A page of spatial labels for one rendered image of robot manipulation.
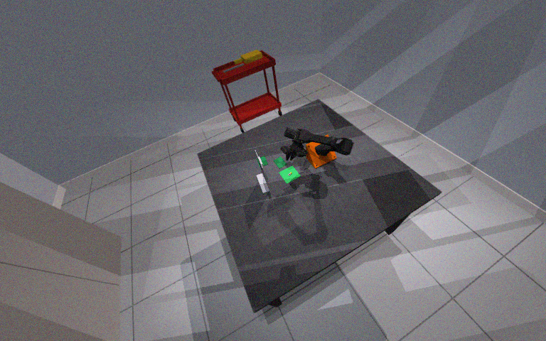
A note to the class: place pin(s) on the grey panel with socket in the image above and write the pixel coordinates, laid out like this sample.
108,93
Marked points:
262,178

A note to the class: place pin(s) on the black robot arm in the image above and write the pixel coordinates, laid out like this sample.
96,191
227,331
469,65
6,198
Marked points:
326,144

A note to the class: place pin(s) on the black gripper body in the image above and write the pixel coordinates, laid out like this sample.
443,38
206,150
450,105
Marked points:
287,150

